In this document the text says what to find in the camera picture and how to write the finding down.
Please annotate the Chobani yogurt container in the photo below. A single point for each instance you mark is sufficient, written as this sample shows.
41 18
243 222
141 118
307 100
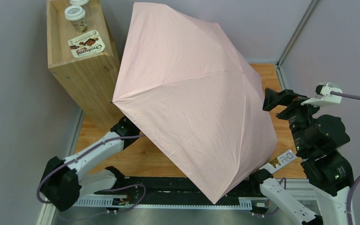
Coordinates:
86 44

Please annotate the wooden shelf box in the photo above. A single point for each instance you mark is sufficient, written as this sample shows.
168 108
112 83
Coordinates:
89 80

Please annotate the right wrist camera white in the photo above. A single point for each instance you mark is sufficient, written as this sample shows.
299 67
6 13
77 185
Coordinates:
324 96

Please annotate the paper cup with white lid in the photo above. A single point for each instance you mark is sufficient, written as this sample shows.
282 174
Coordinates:
77 16

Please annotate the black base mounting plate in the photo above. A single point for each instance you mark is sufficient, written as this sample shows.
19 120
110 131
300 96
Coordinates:
182 191

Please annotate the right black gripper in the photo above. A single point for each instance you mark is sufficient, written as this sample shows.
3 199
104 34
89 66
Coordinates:
281 98

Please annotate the white logo label plate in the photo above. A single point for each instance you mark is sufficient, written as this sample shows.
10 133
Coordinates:
279 162

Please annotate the pink folding umbrella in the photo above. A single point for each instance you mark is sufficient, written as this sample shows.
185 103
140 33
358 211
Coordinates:
189 90

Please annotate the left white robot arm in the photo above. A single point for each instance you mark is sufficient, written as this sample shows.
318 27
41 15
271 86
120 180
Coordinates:
66 180

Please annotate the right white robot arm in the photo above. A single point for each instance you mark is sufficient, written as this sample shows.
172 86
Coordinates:
317 141

